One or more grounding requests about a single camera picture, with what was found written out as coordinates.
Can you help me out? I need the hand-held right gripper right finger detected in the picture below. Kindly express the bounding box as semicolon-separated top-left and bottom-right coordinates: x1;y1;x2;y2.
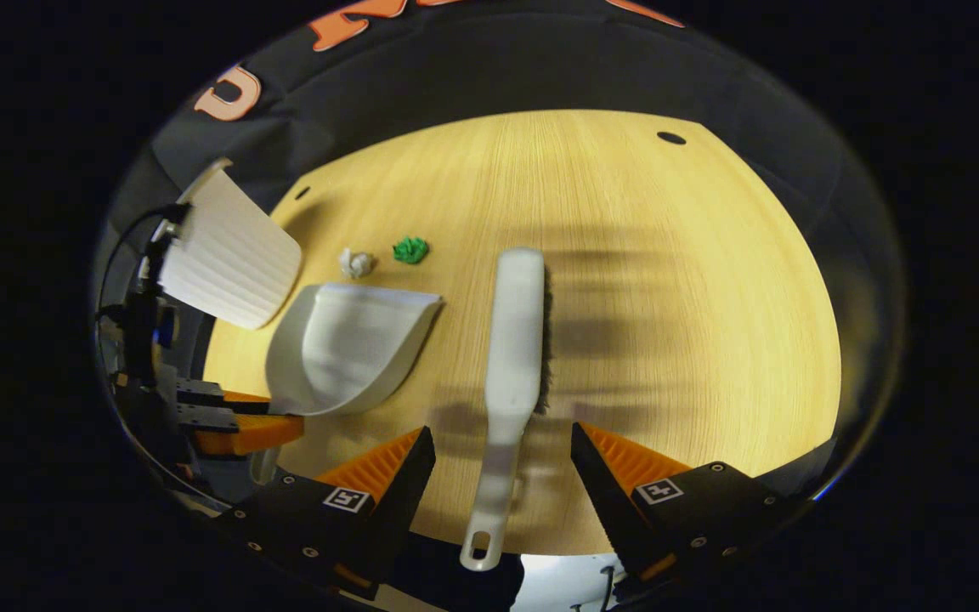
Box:
570;422;784;596

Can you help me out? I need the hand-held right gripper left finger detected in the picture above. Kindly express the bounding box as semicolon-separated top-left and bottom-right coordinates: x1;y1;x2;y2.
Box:
216;427;438;603

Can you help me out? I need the white plastic dustpan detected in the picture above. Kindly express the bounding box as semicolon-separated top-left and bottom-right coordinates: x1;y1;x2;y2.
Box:
249;282;444;487

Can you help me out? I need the white paper ball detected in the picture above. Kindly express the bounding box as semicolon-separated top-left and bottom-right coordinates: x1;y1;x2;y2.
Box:
338;247;376;280

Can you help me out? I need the white ribbed garbage bin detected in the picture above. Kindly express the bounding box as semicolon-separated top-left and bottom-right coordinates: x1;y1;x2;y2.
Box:
157;158;303;331

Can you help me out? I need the wooden desktop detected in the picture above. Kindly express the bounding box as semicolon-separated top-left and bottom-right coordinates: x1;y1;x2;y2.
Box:
201;109;843;558

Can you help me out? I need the small white broom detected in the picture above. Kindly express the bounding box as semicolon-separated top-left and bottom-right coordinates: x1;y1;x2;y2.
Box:
459;247;553;573

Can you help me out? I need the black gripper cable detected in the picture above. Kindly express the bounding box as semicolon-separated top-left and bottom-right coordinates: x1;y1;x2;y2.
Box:
97;204;193;324

